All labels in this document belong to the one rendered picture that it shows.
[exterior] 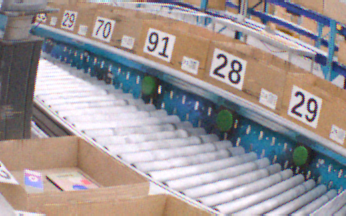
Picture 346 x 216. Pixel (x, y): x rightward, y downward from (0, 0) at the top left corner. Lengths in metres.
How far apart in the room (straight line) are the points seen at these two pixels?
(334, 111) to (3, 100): 1.14
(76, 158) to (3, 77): 0.34
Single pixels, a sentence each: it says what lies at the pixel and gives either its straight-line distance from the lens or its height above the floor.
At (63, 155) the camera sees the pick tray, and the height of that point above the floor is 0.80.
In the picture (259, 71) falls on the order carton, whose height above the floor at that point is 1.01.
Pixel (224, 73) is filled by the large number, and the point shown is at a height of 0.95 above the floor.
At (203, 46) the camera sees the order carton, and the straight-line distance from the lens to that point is 2.14.
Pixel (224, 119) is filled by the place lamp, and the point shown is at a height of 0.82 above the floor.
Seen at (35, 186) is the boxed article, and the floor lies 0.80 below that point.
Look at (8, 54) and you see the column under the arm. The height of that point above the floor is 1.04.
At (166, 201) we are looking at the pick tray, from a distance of 1.20.
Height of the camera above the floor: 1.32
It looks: 15 degrees down
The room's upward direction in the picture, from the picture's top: 12 degrees clockwise
